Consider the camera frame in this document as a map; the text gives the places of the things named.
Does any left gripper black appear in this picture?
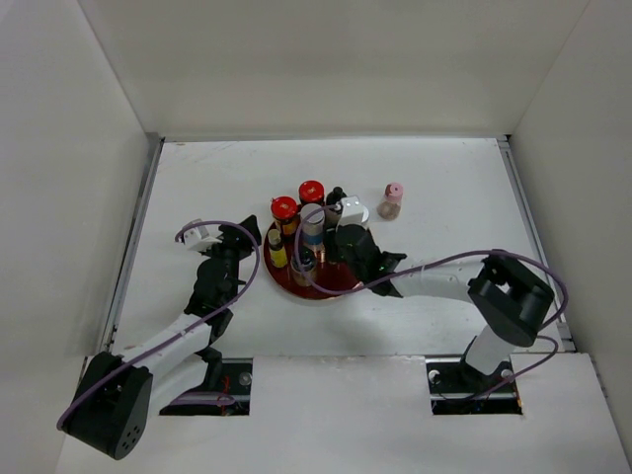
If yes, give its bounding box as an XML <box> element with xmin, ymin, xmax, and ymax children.
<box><xmin>198</xmin><ymin>216</ymin><xmax>260</xmax><ymax>304</ymax></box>

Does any silver lid jar blue label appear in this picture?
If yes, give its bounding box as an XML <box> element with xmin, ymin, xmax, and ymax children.
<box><xmin>300</xmin><ymin>203</ymin><xmax>325</xmax><ymax>253</ymax></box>

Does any black cap brown spice bottle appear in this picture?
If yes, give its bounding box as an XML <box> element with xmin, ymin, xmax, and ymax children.
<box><xmin>290</xmin><ymin>245</ymin><xmax>316</xmax><ymax>287</ymax></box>

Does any black cap white powder bottle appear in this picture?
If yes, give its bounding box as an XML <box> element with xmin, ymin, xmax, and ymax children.
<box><xmin>325</xmin><ymin>187</ymin><xmax>347</xmax><ymax>212</ymax></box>

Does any small yellow label oil bottle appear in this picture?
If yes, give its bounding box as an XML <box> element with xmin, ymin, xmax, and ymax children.
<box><xmin>267</xmin><ymin>228</ymin><xmax>287</xmax><ymax>269</ymax></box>

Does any red lid chili sauce jar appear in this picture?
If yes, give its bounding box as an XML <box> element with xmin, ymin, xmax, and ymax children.
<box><xmin>271</xmin><ymin>196</ymin><xmax>300</xmax><ymax>241</ymax></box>

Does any tall silver lid spice jar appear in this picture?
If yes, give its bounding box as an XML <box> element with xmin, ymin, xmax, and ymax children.
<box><xmin>360</xmin><ymin>206</ymin><xmax>370</xmax><ymax>229</ymax></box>

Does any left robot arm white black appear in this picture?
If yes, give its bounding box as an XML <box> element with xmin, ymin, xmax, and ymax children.
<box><xmin>56</xmin><ymin>215</ymin><xmax>262</xmax><ymax>460</ymax></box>

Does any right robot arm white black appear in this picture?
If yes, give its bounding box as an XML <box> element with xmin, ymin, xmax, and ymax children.
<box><xmin>333</xmin><ymin>224</ymin><xmax>554</xmax><ymax>391</ymax></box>

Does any red round tray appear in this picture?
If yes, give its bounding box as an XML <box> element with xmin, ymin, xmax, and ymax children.
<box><xmin>263</xmin><ymin>232</ymin><xmax>361</xmax><ymax>300</ymax></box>

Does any pink cap small bottle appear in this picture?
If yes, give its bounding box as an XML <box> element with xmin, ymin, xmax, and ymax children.
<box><xmin>377</xmin><ymin>182</ymin><xmax>404</xmax><ymax>220</ymax></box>

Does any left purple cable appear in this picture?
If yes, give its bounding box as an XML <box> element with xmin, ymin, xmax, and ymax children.
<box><xmin>56</xmin><ymin>219</ymin><xmax>262</xmax><ymax>431</ymax></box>

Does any purple cable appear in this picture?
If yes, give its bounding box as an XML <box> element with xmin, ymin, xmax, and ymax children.
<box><xmin>293</xmin><ymin>201</ymin><xmax>569</xmax><ymax>401</ymax></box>
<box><xmin>56</xmin><ymin>219</ymin><xmax>262</xmax><ymax>431</ymax></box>

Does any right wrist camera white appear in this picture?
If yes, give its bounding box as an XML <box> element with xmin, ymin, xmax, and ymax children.
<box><xmin>338</xmin><ymin>196</ymin><xmax>365</xmax><ymax>226</ymax></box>

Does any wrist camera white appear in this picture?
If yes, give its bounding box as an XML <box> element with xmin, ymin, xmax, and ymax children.
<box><xmin>177</xmin><ymin>218</ymin><xmax>220</xmax><ymax>253</ymax></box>
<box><xmin>338</xmin><ymin>196</ymin><xmax>365</xmax><ymax>226</ymax></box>

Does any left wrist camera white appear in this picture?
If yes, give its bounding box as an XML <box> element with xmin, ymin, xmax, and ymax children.
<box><xmin>177</xmin><ymin>218</ymin><xmax>220</xmax><ymax>253</ymax></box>

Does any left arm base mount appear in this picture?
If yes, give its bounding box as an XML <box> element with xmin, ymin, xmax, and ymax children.
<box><xmin>158</xmin><ymin>348</ymin><xmax>254</xmax><ymax>417</ymax></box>

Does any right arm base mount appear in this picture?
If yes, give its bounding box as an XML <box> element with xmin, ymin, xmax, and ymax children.
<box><xmin>426</xmin><ymin>359</ymin><xmax>522</xmax><ymax>416</ymax></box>

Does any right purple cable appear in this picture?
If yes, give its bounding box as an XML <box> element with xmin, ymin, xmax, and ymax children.
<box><xmin>293</xmin><ymin>201</ymin><xmax>569</xmax><ymax>401</ymax></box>

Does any aluminium table edge rail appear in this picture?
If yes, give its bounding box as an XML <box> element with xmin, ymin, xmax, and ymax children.
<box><xmin>497</xmin><ymin>136</ymin><xmax>577</xmax><ymax>353</ymax></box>

